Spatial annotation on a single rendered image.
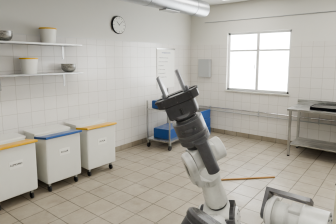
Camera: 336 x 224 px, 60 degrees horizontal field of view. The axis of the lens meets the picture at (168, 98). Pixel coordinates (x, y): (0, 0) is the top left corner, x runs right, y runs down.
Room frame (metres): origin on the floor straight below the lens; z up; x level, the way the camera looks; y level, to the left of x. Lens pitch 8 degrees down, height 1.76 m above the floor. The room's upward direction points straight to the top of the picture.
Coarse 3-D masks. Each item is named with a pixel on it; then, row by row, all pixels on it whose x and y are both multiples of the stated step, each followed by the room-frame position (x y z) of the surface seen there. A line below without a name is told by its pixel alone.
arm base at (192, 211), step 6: (192, 210) 0.65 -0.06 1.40; (198, 210) 0.68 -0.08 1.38; (186, 216) 0.65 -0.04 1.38; (192, 216) 0.63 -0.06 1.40; (198, 216) 0.63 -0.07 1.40; (204, 216) 0.66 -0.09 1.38; (210, 216) 0.69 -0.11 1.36; (192, 222) 0.63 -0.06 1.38; (198, 222) 0.62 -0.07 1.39; (204, 222) 0.62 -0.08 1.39; (210, 222) 0.64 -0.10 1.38; (216, 222) 0.67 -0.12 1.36
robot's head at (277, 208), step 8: (272, 200) 0.55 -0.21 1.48; (272, 208) 0.54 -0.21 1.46; (280, 208) 0.53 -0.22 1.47; (288, 208) 0.52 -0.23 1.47; (296, 208) 0.52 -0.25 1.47; (304, 208) 0.51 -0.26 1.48; (312, 208) 0.51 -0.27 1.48; (272, 216) 0.53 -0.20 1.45; (280, 216) 0.52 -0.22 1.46; (288, 216) 0.52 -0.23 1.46; (296, 216) 0.51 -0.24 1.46; (304, 216) 0.50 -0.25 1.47; (312, 216) 0.49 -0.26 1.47; (320, 216) 0.49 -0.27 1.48; (328, 216) 0.49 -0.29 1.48
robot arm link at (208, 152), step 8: (200, 136) 0.77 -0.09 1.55; (208, 136) 0.78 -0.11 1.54; (216, 136) 0.82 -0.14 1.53; (184, 144) 0.78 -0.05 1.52; (192, 144) 0.77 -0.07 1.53; (200, 144) 0.74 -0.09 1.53; (208, 144) 0.75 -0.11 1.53; (216, 144) 0.80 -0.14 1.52; (192, 152) 0.78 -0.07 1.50; (200, 152) 0.75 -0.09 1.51; (208, 152) 0.74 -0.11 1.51; (216, 152) 0.79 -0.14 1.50; (224, 152) 0.80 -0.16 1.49; (200, 160) 0.78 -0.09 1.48; (208, 160) 0.74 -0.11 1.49; (216, 160) 0.80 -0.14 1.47; (200, 168) 0.78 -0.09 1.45; (208, 168) 0.75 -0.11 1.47; (216, 168) 0.75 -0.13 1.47
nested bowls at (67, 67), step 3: (60, 63) 4.43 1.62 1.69; (63, 63) 4.37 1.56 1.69; (66, 63) 4.57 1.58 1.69; (69, 63) 4.38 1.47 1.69; (72, 63) 4.41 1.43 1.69; (75, 63) 4.47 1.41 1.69; (63, 66) 4.37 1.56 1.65; (66, 66) 4.37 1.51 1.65; (69, 66) 4.38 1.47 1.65; (72, 66) 4.40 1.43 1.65; (75, 66) 4.46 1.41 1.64; (63, 69) 4.40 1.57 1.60; (66, 69) 4.38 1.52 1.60; (69, 69) 4.39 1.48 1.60; (72, 69) 4.42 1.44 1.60
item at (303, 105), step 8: (296, 104) 5.60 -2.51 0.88; (304, 104) 5.60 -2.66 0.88; (312, 104) 5.53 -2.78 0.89; (328, 104) 5.36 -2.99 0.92; (312, 112) 4.90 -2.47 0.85; (320, 112) 4.82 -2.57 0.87; (328, 112) 4.75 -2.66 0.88; (288, 120) 5.16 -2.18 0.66; (288, 128) 5.16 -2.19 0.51; (288, 136) 5.15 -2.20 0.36; (296, 136) 5.63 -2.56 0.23; (288, 144) 5.15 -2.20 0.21; (296, 144) 5.09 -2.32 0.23; (304, 144) 5.09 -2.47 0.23; (312, 144) 5.09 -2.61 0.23; (320, 144) 5.09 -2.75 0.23; (328, 144) 5.09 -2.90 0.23; (288, 152) 5.15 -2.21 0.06
